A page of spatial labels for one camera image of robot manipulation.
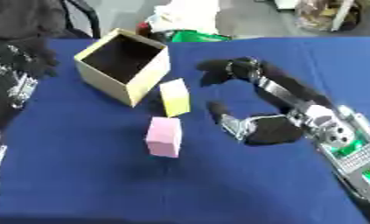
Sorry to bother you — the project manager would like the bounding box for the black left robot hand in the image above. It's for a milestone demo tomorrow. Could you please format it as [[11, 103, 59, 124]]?
[[0, 36, 61, 81]]

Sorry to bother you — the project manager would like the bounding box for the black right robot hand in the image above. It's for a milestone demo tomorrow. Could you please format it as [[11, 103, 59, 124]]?
[[195, 56, 338, 147]]

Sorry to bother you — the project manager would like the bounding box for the tan cardboard box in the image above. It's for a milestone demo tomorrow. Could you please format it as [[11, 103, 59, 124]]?
[[73, 27, 172, 108]]

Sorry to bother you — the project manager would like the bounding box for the black chair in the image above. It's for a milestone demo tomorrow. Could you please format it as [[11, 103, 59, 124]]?
[[48, 0, 102, 39]]

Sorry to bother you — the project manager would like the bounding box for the yellow foam block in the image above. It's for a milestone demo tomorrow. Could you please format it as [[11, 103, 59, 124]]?
[[158, 77, 192, 118]]

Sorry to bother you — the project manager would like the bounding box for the pink foam block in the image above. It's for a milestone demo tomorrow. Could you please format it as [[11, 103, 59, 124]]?
[[144, 116, 185, 158]]

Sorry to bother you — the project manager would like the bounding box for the white and green bag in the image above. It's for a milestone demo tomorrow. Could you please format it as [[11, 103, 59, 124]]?
[[136, 0, 234, 44]]

